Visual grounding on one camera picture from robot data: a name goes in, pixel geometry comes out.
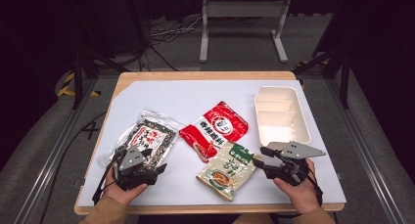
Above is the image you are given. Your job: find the grey metal stand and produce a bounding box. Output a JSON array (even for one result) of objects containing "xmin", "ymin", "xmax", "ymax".
[{"xmin": 199, "ymin": 0, "xmax": 293, "ymax": 64}]

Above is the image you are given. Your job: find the wooden table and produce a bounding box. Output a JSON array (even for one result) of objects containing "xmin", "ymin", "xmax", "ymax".
[{"xmin": 73, "ymin": 70, "xmax": 346, "ymax": 216}]

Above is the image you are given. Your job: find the aluminium frame rail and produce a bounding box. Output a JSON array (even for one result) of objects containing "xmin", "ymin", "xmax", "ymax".
[
  {"xmin": 326, "ymin": 76, "xmax": 409, "ymax": 224},
  {"xmin": 94, "ymin": 71, "xmax": 331, "ymax": 81},
  {"xmin": 13, "ymin": 76, "xmax": 99, "ymax": 224}
]

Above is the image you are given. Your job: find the tangle of floor cables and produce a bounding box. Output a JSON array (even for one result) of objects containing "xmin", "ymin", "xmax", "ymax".
[{"xmin": 140, "ymin": 15, "xmax": 204, "ymax": 71}]

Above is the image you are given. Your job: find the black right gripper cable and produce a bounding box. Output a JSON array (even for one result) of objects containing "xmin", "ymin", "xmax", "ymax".
[{"xmin": 304, "ymin": 166, "xmax": 325, "ymax": 207}]

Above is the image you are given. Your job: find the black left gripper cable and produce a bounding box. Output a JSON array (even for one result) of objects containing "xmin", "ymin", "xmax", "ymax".
[{"xmin": 92, "ymin": 152, "xmax": 120, "ymax": 205}]

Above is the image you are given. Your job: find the person's right hand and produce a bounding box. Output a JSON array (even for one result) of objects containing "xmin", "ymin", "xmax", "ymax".
[{"xmin": 273, "ymin": 158, "xmax": 322, "ymax": 215}]

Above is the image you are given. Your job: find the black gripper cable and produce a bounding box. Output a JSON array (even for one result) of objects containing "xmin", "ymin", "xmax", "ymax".
[
  {"xmin": 304, "ymin": 166, "xmax": 325, "ymax": 207},
  {"xmin": 92, "ymin": 152, "xmax": 120, "ymax": 205}
]

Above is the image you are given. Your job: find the red and white snack packet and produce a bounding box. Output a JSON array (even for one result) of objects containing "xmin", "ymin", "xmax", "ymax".
[{"xmin": 178, "ymin": 100, "xmax": 250, "ymax": 163}]

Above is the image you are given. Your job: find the black metal stand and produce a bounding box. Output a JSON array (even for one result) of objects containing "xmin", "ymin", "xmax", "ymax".
[
  {"xmin": 69, "ymin": 0, "xmax": 131, "ymax": 110},
  {"xmin": 295, "ymin": 47, "xmax": 351, "ymax": 110}
]

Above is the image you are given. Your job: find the clear packet of dark grains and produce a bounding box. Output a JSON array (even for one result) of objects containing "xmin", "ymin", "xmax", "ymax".
[{"xmin": 96, "ymin": 109, "xmax": 184, "ymax": 173}]

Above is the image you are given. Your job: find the black floor cable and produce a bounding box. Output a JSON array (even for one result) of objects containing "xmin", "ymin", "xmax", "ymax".
[{"xmin": 38, "ymin": 111, "xmax": 107, "ymax": 224}]

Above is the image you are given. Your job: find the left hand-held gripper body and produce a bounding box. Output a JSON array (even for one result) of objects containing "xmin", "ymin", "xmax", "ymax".
[{"xmin": 112, "ymin": 145, "xmax": 161, "ymax": 191}]

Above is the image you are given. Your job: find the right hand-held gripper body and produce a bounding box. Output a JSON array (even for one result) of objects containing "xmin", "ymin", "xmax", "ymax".
[{"xmin": 263, "ymin": 140, "xmax": 327, "ymax": 187}]

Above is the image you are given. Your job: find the cream divided plastic container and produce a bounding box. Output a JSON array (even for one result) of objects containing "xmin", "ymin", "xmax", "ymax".
[{"xmin": 254, "ymin": 85, "xmax": 312, "ymax": 147}]

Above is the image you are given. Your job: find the beige and green snack packet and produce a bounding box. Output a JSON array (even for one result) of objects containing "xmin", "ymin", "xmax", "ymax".
[{"xmin": 195, "ymin": 140, "xmax": 262, "ymax": 202}]

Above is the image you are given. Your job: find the person's left hand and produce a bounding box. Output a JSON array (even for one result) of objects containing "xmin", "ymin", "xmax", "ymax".
[{"xmin": 102, "ymin": 167, "xmax": 150, "ymax": 207}]

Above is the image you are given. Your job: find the yellow and black floor tape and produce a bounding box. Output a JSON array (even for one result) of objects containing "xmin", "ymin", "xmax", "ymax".
[{"xmin": 57, "ymin": 71, "xmax": 101, "ymax": 98}]

